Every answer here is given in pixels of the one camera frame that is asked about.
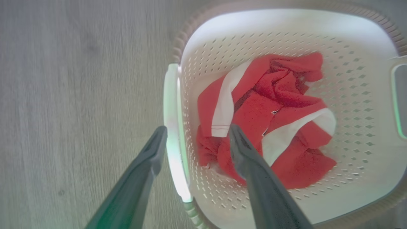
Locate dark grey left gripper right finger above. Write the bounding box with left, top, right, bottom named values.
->
left=229, top=124, right=314, bottom=229

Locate red and white garment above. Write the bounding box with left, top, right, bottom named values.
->
left=196, top=52, right=337, bottom=190

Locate white plastic laundry basket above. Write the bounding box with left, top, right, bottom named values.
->
left=163, top=1, right=407, bottom=229

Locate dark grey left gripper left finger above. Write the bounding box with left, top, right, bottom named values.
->
left=85, top=126, right=168, bottom=229

